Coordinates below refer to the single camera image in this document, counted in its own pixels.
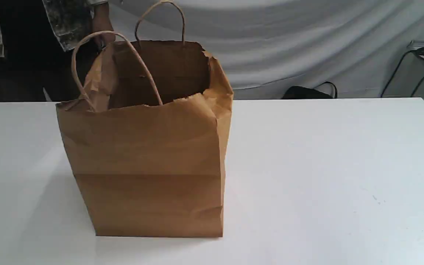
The white backdrop cloth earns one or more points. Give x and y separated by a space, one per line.
267 46

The brown paper bag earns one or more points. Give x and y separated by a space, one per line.
147 138

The person in camouflage jacket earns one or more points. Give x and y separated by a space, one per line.
37 38

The person's hand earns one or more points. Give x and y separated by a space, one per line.
102 22

